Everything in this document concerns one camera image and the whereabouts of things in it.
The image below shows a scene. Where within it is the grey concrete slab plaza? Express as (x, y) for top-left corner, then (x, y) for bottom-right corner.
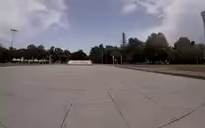
(0, 63), (205, 128)

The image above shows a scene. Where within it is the tall thin tower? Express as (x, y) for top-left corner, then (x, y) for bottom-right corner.
(121, 32), (127, 48)

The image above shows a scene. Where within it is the row of trees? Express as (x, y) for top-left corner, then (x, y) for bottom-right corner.
(0, 32), (205, 65)

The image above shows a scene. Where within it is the grey stone kerb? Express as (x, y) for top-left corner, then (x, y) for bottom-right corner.
(114, 65), (205, 82)

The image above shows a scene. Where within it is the lamp pole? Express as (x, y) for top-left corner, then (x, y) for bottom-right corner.
(10, 28), (19, 51)

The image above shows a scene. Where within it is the low white wall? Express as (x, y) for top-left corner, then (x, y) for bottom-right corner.
(67, 59), (93, 66)

